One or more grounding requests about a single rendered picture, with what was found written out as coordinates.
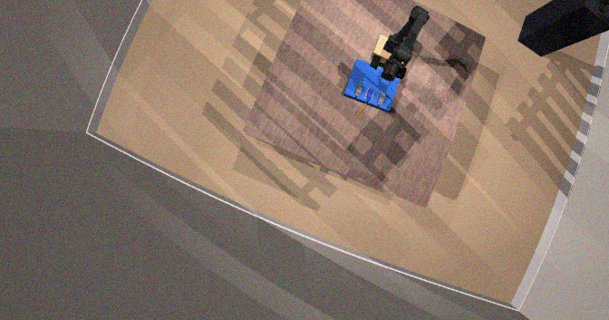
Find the blue flat plate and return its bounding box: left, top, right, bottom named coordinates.
left=343, top=59, right=400, bottom=112

